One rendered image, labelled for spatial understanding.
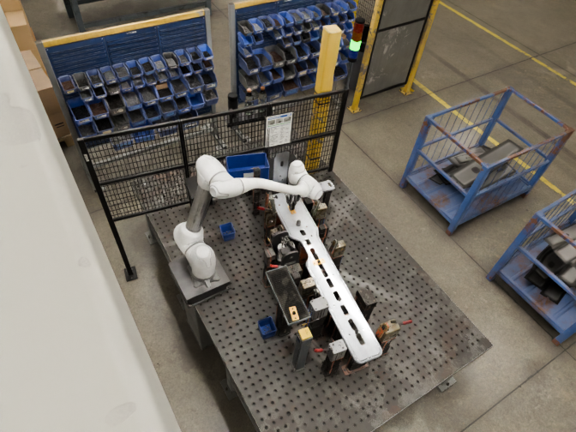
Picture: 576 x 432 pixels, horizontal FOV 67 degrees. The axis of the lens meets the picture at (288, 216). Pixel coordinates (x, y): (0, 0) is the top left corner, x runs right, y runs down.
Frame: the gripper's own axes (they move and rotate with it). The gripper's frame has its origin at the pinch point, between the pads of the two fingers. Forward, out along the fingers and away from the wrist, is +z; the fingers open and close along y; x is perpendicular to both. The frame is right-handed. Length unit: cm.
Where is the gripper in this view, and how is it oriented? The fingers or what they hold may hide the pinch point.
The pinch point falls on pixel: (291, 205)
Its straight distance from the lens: 312.5
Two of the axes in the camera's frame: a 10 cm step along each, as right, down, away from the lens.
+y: 9.2, -2.5, 3.0
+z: -0.7, 6.4, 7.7
